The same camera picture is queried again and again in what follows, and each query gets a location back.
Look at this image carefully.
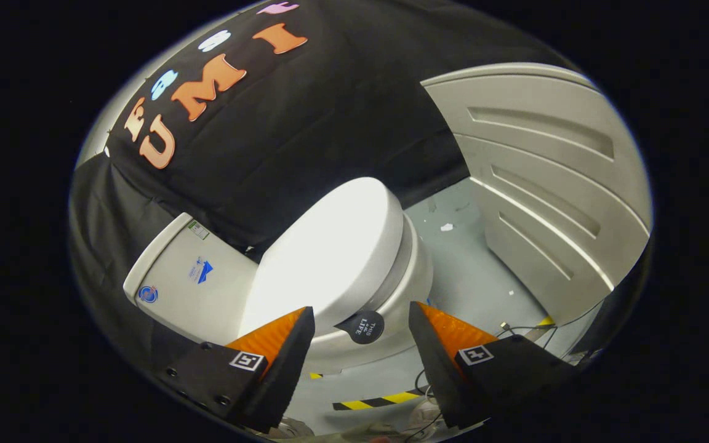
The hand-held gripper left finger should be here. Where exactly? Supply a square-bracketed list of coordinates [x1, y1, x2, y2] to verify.
[150, 306, 316, 434]

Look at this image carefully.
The black backdrop cloth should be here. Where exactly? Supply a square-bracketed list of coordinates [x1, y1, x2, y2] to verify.
[69, 0, 580, 370]

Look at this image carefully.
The black cable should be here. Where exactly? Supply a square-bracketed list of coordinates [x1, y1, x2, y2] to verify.
[494, 320, 559, 353]

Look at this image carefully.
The grey panelled cabinet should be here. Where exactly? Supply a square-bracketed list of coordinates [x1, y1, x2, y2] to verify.
[420, 62, 652, 327]

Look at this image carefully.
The black round lid tab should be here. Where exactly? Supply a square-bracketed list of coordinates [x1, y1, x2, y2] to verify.
[334, 310, 386, 346]

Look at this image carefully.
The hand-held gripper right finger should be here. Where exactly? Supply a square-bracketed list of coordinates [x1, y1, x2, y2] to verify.
[408, 301, 578, 430]

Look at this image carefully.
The yellow black hazard tape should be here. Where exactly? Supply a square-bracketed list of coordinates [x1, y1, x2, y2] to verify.
[332, 388, 430, 412]

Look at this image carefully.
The white toilet bowl with seat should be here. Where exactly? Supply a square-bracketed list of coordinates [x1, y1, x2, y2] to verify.
[304, 214, 435, 375]

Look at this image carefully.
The white toilet lid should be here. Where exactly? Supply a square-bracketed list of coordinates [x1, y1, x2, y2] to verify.
[239, 177, 405, 338]

